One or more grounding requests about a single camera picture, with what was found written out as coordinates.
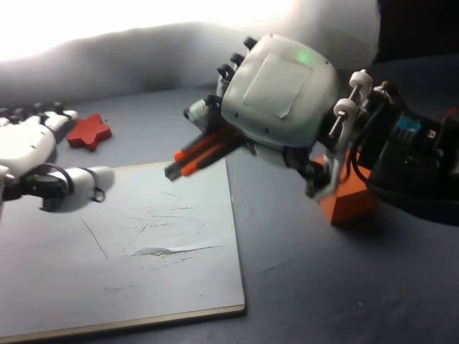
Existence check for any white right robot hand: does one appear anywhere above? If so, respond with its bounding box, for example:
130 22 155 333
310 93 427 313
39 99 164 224
182 34 341 178

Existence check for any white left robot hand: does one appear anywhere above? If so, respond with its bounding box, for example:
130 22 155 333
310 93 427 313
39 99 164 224
0 102 116 214

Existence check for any orange black utility knife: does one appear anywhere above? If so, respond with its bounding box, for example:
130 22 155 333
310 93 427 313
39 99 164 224
164 125 248 182

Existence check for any red star block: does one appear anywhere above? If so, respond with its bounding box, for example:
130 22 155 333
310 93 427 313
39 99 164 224
66 113 113 153

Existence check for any white fabric backdrop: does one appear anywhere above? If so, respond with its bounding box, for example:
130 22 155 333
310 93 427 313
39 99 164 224
0 0 381 105

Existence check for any orange rectangular block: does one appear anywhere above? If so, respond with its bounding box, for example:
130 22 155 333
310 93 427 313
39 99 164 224
311 152 379 226

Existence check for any grey table cloth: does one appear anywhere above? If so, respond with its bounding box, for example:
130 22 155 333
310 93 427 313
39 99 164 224
0 53 459 344

